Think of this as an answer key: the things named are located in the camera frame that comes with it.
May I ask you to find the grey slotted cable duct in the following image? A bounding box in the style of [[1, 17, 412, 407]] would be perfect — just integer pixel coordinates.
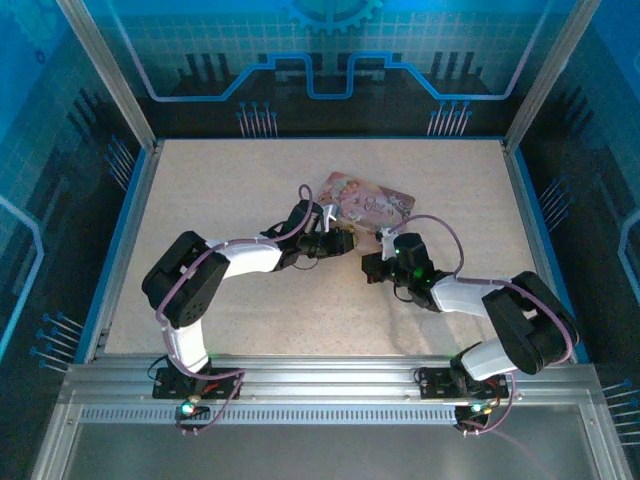
[[78, 405, 501, 427]]

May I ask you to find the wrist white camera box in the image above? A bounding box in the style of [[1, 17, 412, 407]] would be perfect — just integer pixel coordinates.
[[319, 202, 344, 234], [374, 227, 399, 261]]

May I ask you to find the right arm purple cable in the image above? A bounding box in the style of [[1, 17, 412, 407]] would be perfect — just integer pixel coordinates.
[[382, 214, 574, 439]]

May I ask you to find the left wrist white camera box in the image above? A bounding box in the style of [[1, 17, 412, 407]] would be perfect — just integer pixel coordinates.
[[319, 202, 344, 234]]

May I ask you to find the grey metal sheet panel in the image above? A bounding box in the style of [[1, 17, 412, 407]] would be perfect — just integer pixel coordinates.
[[59, 424, 601, 480]]

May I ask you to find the aluminium front rail beam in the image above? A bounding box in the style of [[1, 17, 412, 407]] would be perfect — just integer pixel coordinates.
[[58, 355, 609, 407]]

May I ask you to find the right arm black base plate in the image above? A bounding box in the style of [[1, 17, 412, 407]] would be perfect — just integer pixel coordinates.
[[414, 364, 516, 401]]

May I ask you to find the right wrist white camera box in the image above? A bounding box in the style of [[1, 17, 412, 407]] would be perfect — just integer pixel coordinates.
[[374, 227, 399, 261]]

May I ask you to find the aluminium side rail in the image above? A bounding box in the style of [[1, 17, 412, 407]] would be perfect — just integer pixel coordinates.
[[499, 139, 577, 364], [83, 139, 165, 364]]

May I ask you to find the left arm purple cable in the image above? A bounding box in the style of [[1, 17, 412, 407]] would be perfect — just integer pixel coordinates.
[[155, 183, 316, 436]]

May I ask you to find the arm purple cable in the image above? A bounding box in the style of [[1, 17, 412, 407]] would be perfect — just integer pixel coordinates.
[[382, 214, 574, 439], [155, 183, 316, 436]]

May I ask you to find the aluminium corner post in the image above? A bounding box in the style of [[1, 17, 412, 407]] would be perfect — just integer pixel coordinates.
[[501, 0, 587, 154], [53, 0, 162, 154]]

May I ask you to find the black connector with light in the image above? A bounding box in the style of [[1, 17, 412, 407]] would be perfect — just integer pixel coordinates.
[[454, 402, 494, 422], [177, 399, 211, 419]]

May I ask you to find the pink illustrated tin box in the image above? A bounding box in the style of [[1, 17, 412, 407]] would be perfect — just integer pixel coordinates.
[[314, 171, 417, 251]]

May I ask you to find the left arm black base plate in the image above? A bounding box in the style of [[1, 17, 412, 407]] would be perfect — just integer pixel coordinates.
[[152, 367, 241, 401]]

